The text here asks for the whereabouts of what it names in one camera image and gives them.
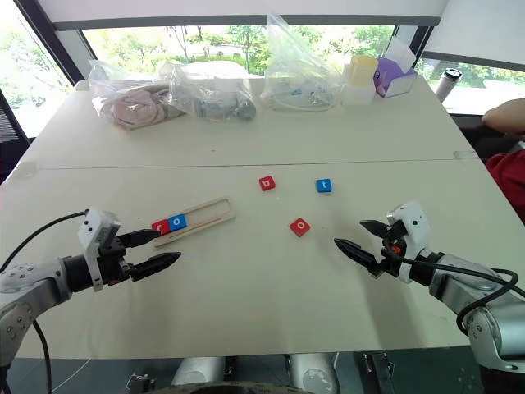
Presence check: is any plastic bag with grey items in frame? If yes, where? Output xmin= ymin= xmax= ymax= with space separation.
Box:
xmin=158 ymin=60 xmax=258 ymax=123

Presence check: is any wooden tile rack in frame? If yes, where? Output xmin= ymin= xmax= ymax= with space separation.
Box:
xmin=153 ymin=197 xmax=238 ymax=249

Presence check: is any purple tissue box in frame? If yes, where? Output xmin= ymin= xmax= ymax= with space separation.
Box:
xmin=373 ymin=39 xmax=418 ymax=100

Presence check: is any black metal bracket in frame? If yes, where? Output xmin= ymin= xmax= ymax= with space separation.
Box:
xmin=362 ymin=351 xmax=395 ymax=394

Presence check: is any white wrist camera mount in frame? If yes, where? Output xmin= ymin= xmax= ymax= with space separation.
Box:
xmin=77 ymin=208 xmax=122 ymax=292
xmin=385 ymin=200 xmax=432 ymax=284

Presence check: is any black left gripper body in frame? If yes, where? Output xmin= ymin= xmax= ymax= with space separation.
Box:
xmin=98 ymin=236 xmax=135 ymax=287

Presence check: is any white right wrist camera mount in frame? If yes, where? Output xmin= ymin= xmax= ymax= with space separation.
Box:
xmin=385 ymin=200 xmax=432 ymax=284

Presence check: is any plastic bag with pink items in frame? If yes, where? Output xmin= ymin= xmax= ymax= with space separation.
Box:
xmin=87 ymin=58 xmax=176 ymax=133

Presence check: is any white plastic container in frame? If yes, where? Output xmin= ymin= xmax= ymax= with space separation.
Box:
xmin=341 ymin=80 xmax=377 ymax=108

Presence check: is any yellow plastic cup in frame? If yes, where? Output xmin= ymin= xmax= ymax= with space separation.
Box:
xmin=347 ymin=54 xmax=378 ymax=88

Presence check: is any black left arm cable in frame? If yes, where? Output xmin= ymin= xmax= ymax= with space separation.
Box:
xmin=0 ymin=210 xmax=89 ymax=394

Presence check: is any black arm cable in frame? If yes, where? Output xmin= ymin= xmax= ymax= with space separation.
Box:
xmin=391 ymin=250 xmax=525 ymax=336
xmin=0 ymin=210 xmax=89 ymax=394

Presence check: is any white bottle with black lid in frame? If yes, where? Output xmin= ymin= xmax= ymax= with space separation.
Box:
xmin=435 ymin=67 xmax=463 ymax=104

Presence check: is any tall clear plastic bag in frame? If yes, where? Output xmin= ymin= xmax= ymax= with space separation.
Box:
xmin=260 ymin=13 xmax=345 ymax=112

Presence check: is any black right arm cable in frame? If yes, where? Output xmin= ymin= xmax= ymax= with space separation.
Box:
xmin=391 ymin=250 xmax=525 ymax=336

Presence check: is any black mesh chair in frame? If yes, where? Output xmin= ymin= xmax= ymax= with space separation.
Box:
xmin=0 ymin=87 xmax=33 ymax=176

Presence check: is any silver rounded robot leg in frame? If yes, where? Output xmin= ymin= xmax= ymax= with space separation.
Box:
xmin=171 ymin=355 xmax=227 ymax=387
xmin=285 ymin=352 xmax=342 ymax=394

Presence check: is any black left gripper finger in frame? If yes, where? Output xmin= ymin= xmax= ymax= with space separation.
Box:
xmin=130 ymin=251 xmax=182 ymax=283
xmin=118 ymin=229 xmax=162 ymax=249

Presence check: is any red letter tile o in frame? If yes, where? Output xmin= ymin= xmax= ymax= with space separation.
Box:
xmin=289 ymin=217 xmax=313 ymax=239

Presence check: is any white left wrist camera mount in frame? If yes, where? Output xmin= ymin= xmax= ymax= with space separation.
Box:
xmin=77 ymin=208 xmax=122 ymax=292

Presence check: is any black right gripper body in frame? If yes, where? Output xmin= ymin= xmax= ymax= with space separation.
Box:
xmin=378 ymin=221 xmax=408 ymax=280

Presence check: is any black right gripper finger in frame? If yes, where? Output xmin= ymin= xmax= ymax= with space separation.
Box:
xmin=358 ymin=219 xmax=390 ymax=240
xmin=333 ymin=237 xmax=381 ymax=276

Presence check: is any person's red clothing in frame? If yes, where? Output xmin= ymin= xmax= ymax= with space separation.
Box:
xmin=486 ymin=149 xmax=525 ymax=226

